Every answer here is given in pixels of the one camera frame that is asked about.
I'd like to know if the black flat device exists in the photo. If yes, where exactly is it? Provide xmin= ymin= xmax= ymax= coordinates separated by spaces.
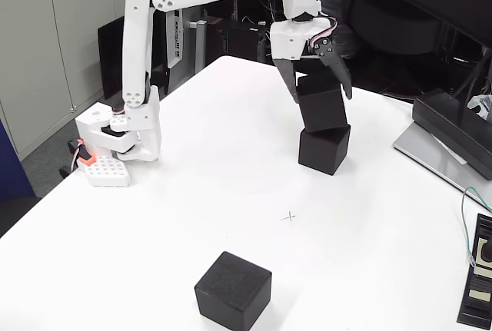
xmin=456 ymin=213 xmax=492 ymax=330

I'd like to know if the black office chair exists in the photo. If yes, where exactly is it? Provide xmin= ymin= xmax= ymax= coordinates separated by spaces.
xmin=345 ymin=0 xmax=447 ymax=58

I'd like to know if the thin green cable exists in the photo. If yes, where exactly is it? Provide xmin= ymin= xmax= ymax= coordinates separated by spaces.
xmin=460 ymin=186 xmax=492 ymax=269

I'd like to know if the black rectangular dock box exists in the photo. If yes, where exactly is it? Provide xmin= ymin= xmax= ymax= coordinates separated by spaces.
xmin=411 ymin=88 xmax=492 ymax=180

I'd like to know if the grey metal post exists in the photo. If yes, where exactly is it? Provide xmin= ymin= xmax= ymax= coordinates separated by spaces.
xmin=188 ymin=19 xmax=208 ymax=74

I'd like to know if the base power cable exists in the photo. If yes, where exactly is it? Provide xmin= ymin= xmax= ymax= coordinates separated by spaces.
xmin=58 ymin=137 xmax=85 ymax=178

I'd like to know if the grey cabinet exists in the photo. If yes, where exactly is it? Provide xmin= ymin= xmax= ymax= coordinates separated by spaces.
xmin=0 ymin=0 xmax=161 ymax=161

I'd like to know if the pink white arm cable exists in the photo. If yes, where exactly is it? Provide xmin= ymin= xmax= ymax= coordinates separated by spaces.
xmin=309 ymin=15 xmax=339 ymax=50

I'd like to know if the black panel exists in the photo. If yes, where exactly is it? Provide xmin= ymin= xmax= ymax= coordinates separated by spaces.
xmin=98 ymin=15 xmax=169 ymax=100

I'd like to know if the silver computer case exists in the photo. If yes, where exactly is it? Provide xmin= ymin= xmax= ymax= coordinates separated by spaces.
xmin=160 ymin=0 xmax=203 ymax=69

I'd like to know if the black cube block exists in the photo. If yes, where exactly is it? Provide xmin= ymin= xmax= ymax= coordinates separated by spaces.
xmin=194 ymin=250 xmax=273 ymax=331
xmin=298 ymin=124 xmax=351 ymax=177
xmin=296 ymin=68 xmax=349 ymax=134

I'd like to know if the silver monitor stand base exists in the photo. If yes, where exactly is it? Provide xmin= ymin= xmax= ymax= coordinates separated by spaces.
xmin=392 ymin=119 xmax=492 ymax=209

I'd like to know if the white crumpled plastic bag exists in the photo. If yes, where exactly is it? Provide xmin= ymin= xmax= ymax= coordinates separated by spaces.
xmin=467 ymin=94 xmax=492 ymax=121

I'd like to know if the orange clip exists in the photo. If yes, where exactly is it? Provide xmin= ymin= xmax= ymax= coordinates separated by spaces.
xmin=76 ymin=138 xmax=96 ymax=166

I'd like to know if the blue partition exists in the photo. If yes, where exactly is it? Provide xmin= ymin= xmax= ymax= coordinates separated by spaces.
xmin=0 ymin=118 xmax=36 ymax=201

